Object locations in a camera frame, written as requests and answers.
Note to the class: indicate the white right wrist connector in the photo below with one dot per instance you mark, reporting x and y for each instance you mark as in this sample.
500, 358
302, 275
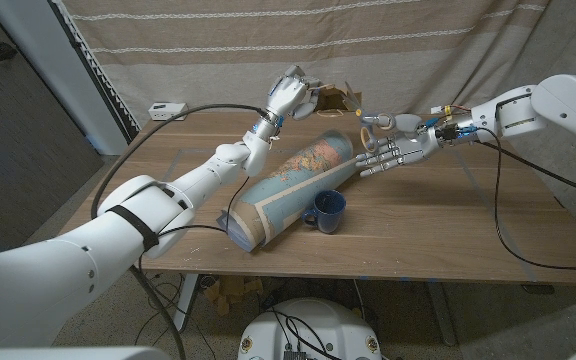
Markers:
436, 109

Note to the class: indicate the cardboard scraps pile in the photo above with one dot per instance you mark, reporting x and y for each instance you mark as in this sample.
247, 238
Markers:
233, 292

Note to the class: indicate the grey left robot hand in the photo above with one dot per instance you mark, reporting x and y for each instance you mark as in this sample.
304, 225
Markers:
288, 95

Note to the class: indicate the rolled world map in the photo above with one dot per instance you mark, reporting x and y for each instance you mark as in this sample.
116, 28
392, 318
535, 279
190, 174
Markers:
293, 185

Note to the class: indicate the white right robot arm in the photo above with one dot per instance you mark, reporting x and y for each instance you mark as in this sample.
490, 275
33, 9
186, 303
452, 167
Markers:
543, 110

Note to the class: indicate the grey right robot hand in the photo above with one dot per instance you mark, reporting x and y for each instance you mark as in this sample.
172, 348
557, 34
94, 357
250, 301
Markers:
403, 150

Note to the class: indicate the white power strip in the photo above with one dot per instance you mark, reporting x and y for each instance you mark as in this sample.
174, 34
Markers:
165, 111

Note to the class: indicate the dark blue mug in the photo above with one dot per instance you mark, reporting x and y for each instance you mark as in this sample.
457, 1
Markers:
329, 212

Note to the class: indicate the grey orange scissors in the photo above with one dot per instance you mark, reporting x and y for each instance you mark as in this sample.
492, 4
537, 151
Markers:
368, 117

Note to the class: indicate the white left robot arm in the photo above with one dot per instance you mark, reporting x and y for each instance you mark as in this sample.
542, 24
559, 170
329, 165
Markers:
118, 230

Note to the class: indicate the white door frame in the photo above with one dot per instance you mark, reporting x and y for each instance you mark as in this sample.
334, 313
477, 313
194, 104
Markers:
53, 65

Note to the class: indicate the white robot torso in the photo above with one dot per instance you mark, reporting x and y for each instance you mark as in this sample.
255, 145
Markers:
313, 325

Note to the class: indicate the beige striped curtain backdrop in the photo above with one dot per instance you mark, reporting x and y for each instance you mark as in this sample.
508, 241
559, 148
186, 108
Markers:
168, 55

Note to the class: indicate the dark textured door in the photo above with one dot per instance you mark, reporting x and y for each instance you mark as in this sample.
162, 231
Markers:
13, 150

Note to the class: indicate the white table leg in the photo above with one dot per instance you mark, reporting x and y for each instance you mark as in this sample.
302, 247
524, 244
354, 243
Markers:
187, 302
440, 315

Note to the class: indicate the brown paper bag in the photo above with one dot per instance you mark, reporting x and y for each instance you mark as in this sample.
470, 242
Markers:
330, 97

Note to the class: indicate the black triangle-patterned trim strip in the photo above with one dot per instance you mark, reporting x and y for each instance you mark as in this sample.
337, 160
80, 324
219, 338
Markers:
98, 75

